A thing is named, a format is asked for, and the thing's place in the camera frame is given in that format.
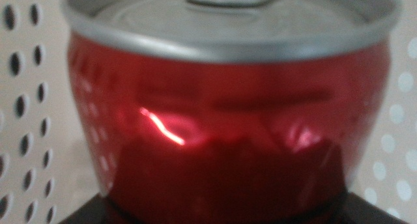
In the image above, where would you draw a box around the white perforated plastic basket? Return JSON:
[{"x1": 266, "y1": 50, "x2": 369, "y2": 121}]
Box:
[{"x1": 0, "y1": 0, "x2": 417, "y2": 224}]

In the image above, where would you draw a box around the red cola can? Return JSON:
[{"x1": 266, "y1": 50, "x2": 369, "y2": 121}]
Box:
[{"x1": 60, "y1": 0, "x2": 402, "y2": 224}]

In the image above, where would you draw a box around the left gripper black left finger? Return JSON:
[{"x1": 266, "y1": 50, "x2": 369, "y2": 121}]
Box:
[{"x1": 58, "y1": 193, "x2": 131, "y2": 224}]

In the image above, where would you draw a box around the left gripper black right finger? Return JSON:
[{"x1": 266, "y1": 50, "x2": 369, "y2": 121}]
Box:
[{"x1": 338, "y1": 191, "x2": 408, "y2": 224}]

